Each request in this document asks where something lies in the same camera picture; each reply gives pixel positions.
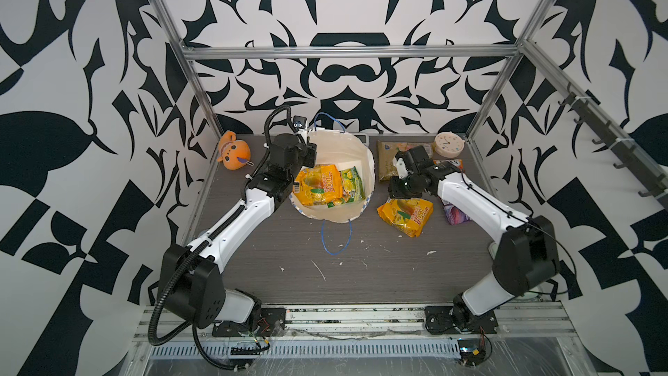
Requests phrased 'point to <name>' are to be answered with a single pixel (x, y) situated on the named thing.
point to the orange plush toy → (235, 154)
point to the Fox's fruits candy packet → (457, 163)
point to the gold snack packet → (388, 150)
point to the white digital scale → (364, 138)
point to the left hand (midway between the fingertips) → (303, 133)
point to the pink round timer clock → (448, 144)
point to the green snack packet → (352, 186)
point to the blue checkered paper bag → (337, 221)
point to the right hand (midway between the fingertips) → (388, 187)
